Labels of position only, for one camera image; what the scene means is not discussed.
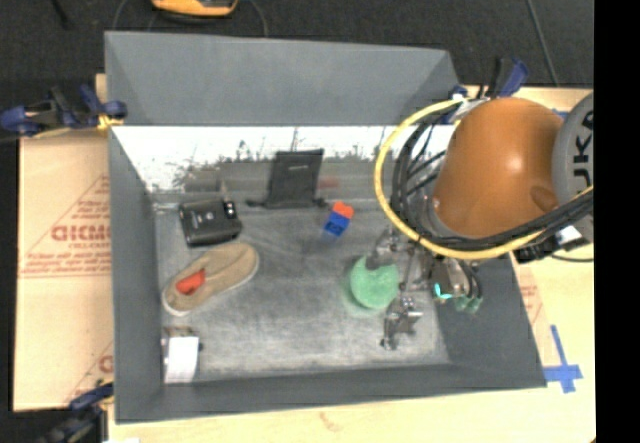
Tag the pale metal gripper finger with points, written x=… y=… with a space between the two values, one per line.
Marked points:
x=385 y=251
x=400 y=318

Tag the green round sponge ball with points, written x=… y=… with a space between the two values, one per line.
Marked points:
x=372 y=288

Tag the blue and orange block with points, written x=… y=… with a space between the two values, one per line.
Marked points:
x=336 y=223

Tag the black flat pouch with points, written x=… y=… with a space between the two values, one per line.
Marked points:
x=295 y=178

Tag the grey metal bin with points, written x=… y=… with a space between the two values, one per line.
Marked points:
x=280 y=331

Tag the tan slip-on shoe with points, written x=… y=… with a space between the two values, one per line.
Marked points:
x=222 y=271

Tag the black rectangular case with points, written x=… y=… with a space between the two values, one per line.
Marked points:
x=207 y=223

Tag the white paper roll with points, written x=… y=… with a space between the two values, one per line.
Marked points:
x=180 y=356

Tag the brown cardboard board red print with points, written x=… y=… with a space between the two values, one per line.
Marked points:
x=55 y=291

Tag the black cylinder on white bracket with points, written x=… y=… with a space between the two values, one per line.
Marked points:
x=532 y=253

